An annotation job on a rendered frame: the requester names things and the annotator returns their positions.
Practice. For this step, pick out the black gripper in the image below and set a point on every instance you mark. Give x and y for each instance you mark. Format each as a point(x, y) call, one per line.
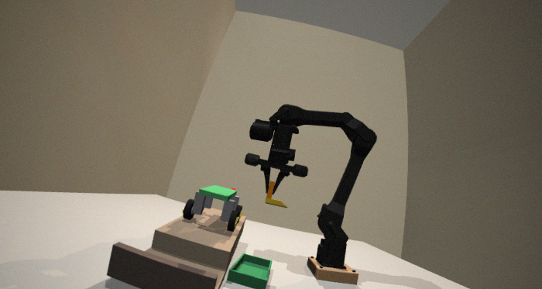
point(253, 160)

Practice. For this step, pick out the brown wooden ramp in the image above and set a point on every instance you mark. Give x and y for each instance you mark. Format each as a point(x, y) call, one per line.
point(185, 254)

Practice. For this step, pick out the yellow wheel chock with orange handle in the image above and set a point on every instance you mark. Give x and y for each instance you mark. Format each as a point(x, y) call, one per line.
point(271, 201)

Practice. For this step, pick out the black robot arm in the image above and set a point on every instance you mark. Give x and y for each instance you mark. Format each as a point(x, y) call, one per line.
point(331, 251)

